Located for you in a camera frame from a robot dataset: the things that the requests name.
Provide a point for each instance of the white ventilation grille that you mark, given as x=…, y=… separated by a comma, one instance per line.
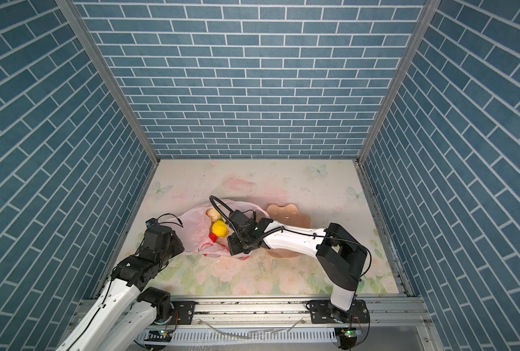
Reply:
x=209, y=337

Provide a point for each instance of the yellow fake lemon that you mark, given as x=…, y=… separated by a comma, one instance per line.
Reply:
x=220, y=229

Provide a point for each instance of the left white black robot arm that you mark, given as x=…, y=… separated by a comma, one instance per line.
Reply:
x=126, y=305

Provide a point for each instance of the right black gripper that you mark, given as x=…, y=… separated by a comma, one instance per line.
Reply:
x=232, y=247

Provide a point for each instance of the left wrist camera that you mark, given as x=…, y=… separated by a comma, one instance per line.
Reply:
x=153, y=222

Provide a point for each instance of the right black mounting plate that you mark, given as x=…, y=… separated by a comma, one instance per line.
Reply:
x=323, y=312

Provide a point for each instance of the black mounting plate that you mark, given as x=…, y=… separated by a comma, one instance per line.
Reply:
x=176, y=312
x=323, y=312

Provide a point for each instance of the pink plastic bag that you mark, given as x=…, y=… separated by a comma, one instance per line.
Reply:
x=194, y=234

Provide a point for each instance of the peach lotus shaped bowl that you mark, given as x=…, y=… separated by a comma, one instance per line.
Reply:
x=287, y=215

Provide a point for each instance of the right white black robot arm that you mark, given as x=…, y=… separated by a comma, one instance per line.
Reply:
x=344, y=260

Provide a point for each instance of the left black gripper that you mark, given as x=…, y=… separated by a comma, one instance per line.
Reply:
x=175, y=240

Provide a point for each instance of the peach fake fruit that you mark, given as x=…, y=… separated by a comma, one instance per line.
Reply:
x=214, y=215

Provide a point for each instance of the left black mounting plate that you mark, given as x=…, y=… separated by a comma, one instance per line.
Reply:
x=176, y=312

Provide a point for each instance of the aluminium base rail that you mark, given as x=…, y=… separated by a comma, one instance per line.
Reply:
x=279, y=313

